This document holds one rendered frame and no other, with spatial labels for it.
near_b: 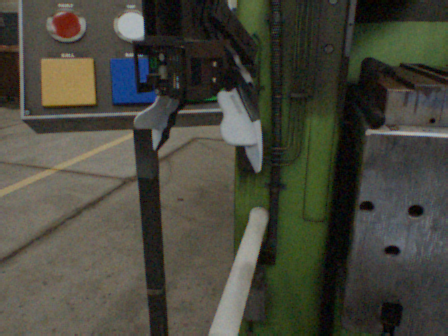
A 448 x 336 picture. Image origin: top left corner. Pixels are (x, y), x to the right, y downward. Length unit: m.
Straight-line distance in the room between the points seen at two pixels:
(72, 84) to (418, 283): 0.73
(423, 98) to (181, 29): 0.53
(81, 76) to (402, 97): 0.56
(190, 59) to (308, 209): 0.69
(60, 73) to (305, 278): 0.80
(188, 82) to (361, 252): 0.57
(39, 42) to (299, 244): 0.76
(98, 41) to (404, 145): 0.55
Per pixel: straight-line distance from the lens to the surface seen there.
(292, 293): 1.13
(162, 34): 0.38
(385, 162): 0.75
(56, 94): 0.62
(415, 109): 0.79
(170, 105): 0.46
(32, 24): 0.69
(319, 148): 0.94
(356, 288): 0.87
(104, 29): 0.67
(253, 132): 0.40
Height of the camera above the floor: 1.08
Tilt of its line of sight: 20 degrees down
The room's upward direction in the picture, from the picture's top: straight up
